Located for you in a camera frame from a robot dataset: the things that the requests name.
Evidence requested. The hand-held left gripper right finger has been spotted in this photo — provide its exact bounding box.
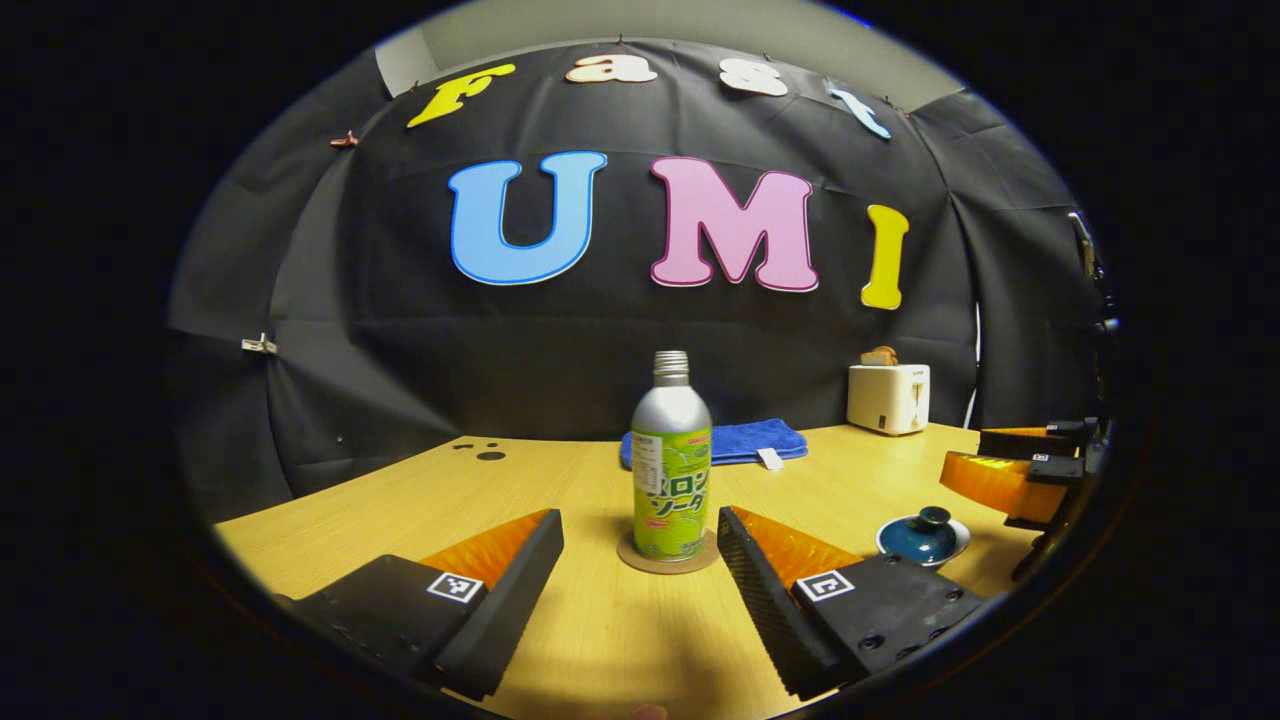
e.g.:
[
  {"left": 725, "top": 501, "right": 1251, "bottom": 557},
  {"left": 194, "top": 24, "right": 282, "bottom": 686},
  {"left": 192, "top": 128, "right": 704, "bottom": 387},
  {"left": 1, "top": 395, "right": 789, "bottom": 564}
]
[{"left": 716, "top": 505, "right": 992, "bottom": 702}]

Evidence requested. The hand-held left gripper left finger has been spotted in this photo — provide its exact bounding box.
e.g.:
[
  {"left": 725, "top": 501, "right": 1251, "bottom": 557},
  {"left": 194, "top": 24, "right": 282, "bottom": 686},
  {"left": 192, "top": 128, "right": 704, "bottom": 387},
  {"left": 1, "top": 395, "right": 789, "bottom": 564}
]
[{"left": 275, "top": 508, "right": 566, "bottom": 702}]

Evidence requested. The round brown coaster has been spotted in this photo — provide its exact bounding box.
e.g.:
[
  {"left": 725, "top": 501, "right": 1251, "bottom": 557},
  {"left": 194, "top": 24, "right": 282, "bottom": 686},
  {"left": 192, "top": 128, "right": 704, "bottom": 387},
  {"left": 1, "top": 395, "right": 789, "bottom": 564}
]
[{"left": 616, "top": 528, "right": 721, "bottom": 576}]

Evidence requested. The white toaster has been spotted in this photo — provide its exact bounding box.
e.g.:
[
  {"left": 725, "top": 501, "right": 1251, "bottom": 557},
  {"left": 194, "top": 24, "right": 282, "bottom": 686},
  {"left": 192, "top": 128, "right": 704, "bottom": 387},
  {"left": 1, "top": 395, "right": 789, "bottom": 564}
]
[{"left": 847, "top": 363, "right": 931, "bottom": 437}]

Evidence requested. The blue folded towel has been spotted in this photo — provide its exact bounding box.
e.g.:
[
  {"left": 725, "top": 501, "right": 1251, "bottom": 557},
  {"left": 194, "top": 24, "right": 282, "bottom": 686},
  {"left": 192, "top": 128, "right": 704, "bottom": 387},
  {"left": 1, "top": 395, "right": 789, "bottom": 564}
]
[{"left": 620, "top": 418, "right": 809, "bottom": 471}]

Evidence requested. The dark tripod stand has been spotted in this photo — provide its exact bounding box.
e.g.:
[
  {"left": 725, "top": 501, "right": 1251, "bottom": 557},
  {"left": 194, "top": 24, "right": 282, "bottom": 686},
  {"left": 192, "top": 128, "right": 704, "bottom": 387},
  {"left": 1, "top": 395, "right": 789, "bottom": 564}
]
[{"left": 1065, "top": 210, "right": 1123, "bottom": 337}]

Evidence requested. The silver water bottle green label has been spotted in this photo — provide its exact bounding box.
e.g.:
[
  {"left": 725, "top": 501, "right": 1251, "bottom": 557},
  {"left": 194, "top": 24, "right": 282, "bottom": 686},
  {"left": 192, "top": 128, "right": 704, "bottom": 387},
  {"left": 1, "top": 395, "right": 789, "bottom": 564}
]
[{"left": 630, "top": 350, "right": 714, "bottom": 562}]

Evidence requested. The white teacup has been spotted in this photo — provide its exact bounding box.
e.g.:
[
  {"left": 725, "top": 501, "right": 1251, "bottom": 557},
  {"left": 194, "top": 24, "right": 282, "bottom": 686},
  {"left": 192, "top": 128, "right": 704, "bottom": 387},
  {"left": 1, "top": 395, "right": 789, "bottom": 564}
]
[{"left": 876, "top": 514, "right": 972, "bottom": 571}]

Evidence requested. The black backdrop cloth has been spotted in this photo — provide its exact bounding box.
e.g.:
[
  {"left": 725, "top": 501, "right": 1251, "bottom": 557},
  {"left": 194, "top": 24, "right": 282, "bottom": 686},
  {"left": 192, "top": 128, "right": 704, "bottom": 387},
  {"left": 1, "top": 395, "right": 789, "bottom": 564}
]
[{"left": 165, "top": 38, "right": 1106, "bottom": 521}]

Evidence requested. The dark blue teacup lid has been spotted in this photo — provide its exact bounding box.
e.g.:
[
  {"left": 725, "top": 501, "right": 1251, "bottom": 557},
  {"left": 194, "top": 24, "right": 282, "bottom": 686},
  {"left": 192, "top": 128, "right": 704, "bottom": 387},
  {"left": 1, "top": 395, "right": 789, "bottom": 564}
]
[{"left": 882, "top": 506, "right": 957, "bottom": 563}]

